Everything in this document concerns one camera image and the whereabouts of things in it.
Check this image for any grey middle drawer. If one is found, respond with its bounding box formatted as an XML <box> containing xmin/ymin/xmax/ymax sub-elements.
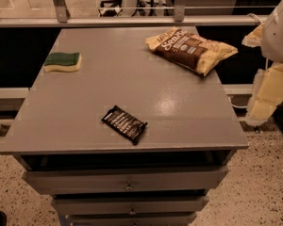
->
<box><xmin>52</xmin><ymin>196</ymin><xmax>208</xmax><ymax>216</ymax></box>

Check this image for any metal guard rail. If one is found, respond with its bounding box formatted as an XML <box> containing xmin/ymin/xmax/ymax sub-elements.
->
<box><xmin>0</xmin><ymin>0</ymin><xmax>279</xmax><ymax>28</ymax></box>

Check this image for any brown and yellow chip bag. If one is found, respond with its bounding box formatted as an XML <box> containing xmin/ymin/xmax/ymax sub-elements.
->
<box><xmin>145</xmin><ymin>27</ymin><xmax>238</xmax><ymax>76</ymax></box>

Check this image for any white cable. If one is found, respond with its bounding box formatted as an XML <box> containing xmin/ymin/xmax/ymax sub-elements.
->
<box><xmin>247</xmin><ymin>12</ymin><xmax>264</xmax><ymax>24</ymax></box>

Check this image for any black office chair base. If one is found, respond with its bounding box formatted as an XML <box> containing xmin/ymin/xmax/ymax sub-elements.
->
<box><xmin>98</xmin><ymin>0</ymin><xmax>123</xmax><ymax>17</ymax></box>

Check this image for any black rxbar chocolate wrapper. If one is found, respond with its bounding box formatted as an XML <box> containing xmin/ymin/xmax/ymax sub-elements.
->
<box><xmin>101</xmin><ymin>105</ymin><xmax>147</xmax><ymax>145</ymax></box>

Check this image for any grey drawer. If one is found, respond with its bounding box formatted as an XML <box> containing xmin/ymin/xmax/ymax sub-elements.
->
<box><xmin>23</xmin><ymin>166</ymin><xmax>228</xmax><ymax>195</ymax></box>
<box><xmin>70</xmin><ymin>212</ymin><xmax>196</xmax><ymax>226</ymax></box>
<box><xmin>52</xmin><ymin>196</ymin><xmax>208</xmax><ymax>216</ymax></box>

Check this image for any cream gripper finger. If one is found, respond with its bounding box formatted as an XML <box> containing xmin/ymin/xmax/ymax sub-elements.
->
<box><xmin>245</xmin><ymin>96</ymin><xmax>277</xmax><ymax>126</ymax></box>
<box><xmin>241</xmin><ymin>24</ymin><xmax>263</xmax><ymax>48</ymax></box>

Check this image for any green and yellow sponge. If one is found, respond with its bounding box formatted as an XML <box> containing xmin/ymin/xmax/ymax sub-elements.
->
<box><xmin>44</xmin><ymin>52</ymin><xmax>82</xmax><ymax>73</ymax></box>

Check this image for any grey top drawer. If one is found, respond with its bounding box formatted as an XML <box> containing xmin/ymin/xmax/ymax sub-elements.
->
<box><xmin>23</xmin><ymin>166</ymin><xmax>228</xmax><ymax>195</ymax></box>

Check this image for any grey bottom drawer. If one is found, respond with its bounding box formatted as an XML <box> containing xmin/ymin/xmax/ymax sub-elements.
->
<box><xmin>70</xmin><ymin>212</ymin><xmax>196</xmax><ymax>226</ymax></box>

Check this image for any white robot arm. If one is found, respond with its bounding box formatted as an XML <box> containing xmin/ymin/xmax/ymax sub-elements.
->
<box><xmin>241</xmin><ymin>0</ymin><xmax>283</xmax><ymax>126</ymax></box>

